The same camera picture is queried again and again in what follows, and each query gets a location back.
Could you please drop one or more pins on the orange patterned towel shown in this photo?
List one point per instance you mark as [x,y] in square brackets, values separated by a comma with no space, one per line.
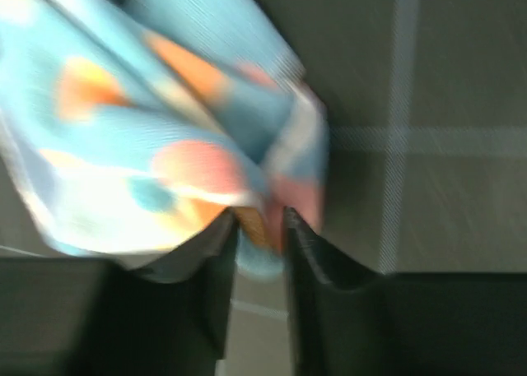
[129,126]

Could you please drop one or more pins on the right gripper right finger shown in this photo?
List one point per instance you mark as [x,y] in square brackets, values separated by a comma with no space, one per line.
[346,319]

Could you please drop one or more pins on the black grid mat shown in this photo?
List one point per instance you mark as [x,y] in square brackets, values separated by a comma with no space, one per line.
[425,104]

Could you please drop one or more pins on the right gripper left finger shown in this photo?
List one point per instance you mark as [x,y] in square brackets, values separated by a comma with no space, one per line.
[93,316]

